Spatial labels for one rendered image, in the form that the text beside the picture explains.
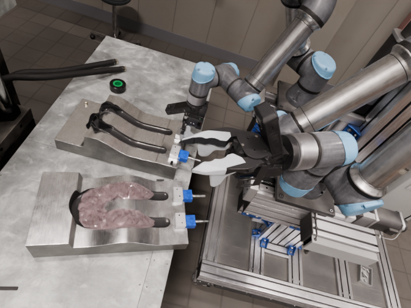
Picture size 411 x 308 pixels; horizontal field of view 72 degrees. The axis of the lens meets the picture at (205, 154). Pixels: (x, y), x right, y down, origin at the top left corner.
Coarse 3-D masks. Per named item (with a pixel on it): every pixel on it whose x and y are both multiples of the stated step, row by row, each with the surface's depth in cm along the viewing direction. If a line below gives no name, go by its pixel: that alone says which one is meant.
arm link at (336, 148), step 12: (312, 132) 58; (324, 132) 58; (336, 132) 58; (324, 144) 55; (336, 144) 56; (348, 144) 57; (324, 156) 55; (336, 156) 56; (348, 156) 58; (312, 168) 57; (324, 168) 59
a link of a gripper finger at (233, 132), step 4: (216, 128) 53; (220, 128) 53; (224, 128) 54; (228, 128) 54; (232, 128) 54; (232, 132) 53; (236, 132) 53; (232, 136) 52; (236, 136) 53; (232, 140) 53
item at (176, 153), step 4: (172, 144) 118; (172, 148) 116; (176, 148) 117; (172, 152) 115; (176, 152) 116; (180, 152) 118; (184, 152) 118; (188, 152) 119; (172, 156) 116; (176, 156) 116; (180, 156) 117; (184, 156) 117; (188, 156) 119; (180, 160) 118; (184, 160) 117; (196, 160) 119; (200, 160) 119
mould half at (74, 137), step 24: (72, 120) 120; (120, 120) 119; (144, 120) 127; (168, 120) 130; (72, 144) 113; (96, 144) 111; (120, 144) 114; (168, 144) 121; (144, 168) 118; (168, 168) 115
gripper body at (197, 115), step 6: (192, 108) 110; (198, 108) 108; (204, 108) 109; (186, 114) 112; (192, 114) 113; (198, 114) 112; (204, 114) 112; (186, 120) 113; (192, 120) 113; (198, 120) 112; (198, 126) 115
